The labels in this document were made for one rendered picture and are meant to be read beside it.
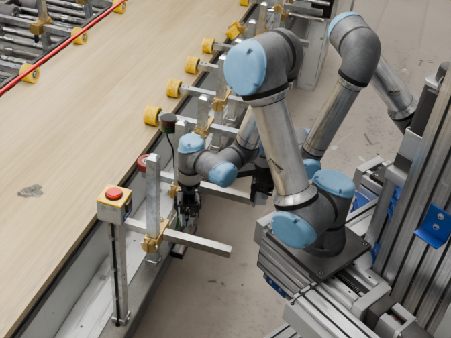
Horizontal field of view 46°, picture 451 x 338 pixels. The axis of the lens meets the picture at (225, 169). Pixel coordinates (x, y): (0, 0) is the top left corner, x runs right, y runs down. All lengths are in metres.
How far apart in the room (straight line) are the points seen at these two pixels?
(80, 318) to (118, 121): 0.83
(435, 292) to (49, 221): 1.19
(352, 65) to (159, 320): 1.59
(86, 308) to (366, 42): 1.24
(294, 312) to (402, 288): 0.34
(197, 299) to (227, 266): 0.27
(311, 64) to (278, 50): 3.17
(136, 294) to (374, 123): 2.86
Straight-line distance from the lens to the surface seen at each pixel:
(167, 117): 1.83
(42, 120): 2.30
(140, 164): 2.01
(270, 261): 1.73
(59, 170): 2.02
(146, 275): 1.89
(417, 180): 1.46
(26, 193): 1.92
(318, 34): 4.32
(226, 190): 1.98
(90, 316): 1.90
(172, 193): 1.96
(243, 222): 3.12
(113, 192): 1.39
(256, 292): 2.78
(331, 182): 1.44
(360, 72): 1.56
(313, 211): 1.34
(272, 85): 1.23
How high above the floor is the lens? 2.13
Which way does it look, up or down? 38 degrees down
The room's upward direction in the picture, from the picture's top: 6 degrees clockwise
